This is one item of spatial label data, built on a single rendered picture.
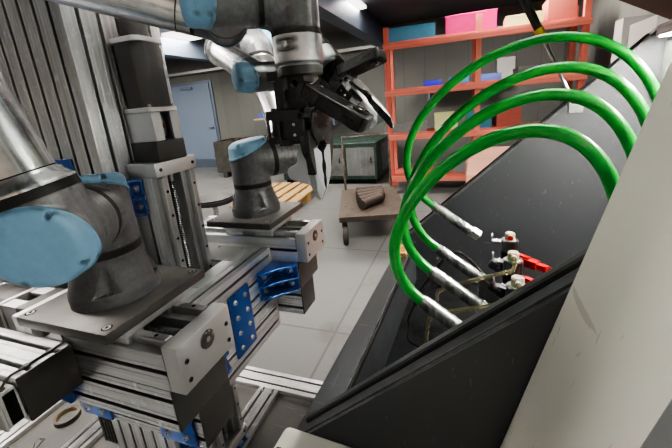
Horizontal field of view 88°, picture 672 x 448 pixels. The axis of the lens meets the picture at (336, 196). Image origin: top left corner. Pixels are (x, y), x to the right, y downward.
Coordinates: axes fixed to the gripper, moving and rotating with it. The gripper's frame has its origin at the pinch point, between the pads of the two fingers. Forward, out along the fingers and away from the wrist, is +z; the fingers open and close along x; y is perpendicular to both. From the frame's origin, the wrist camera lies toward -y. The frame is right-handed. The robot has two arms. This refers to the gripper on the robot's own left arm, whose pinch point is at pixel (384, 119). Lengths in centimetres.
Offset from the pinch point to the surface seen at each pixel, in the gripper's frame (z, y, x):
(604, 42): 20.3, -32.3, 8.5
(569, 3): -129, -143, -423
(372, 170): -158, 182, -436
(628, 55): 23.6, -33.1, 7.5
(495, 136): 25.2, -15.7, 32.1
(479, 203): 24.3, 1.6, -25.9
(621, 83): 26.7, -28.8, 14.9
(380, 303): 31.1, 22.7, 7.3
